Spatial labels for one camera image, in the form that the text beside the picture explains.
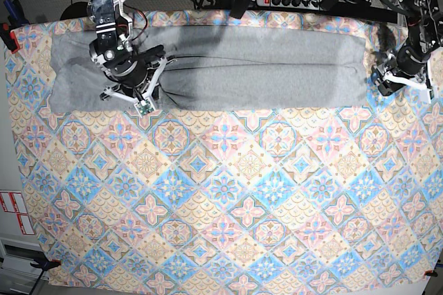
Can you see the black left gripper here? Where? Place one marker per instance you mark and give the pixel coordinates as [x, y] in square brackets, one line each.
[386, 88]

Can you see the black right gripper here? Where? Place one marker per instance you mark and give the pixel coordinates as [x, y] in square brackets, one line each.
[129, 71]

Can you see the grey T-shirt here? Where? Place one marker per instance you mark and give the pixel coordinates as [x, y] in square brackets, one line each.
[222, 68]

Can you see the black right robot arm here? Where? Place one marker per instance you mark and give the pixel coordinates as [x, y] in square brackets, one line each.
[113, 26]

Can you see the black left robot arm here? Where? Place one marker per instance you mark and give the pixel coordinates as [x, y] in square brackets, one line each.
[424, 22]

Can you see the patterned colourful tablecloth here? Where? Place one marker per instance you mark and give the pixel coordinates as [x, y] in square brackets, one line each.
[292, 201]

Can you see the black orange clamp top left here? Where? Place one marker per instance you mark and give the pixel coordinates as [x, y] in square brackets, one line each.
[16, 19]

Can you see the black orange clamp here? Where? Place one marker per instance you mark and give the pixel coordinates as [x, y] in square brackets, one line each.
[16, 19]
[45, 264]

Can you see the white power strip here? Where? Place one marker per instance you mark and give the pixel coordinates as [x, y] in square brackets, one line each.
[292, 4]

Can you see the red white labels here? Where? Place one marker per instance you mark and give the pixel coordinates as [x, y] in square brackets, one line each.
[12, 202]

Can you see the orange clamp bottom right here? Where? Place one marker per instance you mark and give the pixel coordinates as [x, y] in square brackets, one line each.
[431, 273]

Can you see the black orange clamp bottom left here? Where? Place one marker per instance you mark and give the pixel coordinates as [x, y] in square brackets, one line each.
[45, 264]

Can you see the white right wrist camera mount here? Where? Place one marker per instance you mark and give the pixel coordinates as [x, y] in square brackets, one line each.
[141, 95]

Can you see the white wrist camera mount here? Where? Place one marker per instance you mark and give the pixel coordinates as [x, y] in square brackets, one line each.
[141, 95]
[410, 72]

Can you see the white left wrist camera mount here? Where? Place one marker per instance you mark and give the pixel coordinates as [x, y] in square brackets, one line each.
[410, 72]

